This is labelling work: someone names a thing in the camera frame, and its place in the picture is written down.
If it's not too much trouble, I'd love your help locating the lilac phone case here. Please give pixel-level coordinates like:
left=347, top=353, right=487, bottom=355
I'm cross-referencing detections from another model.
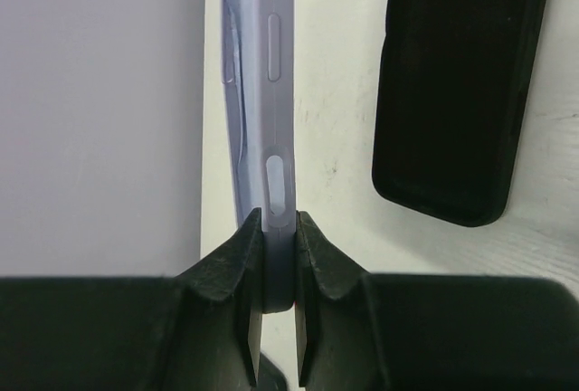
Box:
left=221, top=0, right=297, bottom=313

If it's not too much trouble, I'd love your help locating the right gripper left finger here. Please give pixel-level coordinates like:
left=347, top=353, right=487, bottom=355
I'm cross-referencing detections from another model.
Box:
left=1, top=210, right=263, bottom=390

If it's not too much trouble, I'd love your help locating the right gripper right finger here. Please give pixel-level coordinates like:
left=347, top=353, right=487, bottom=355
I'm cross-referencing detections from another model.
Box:
left=295, top=212, right=578, bottom=390

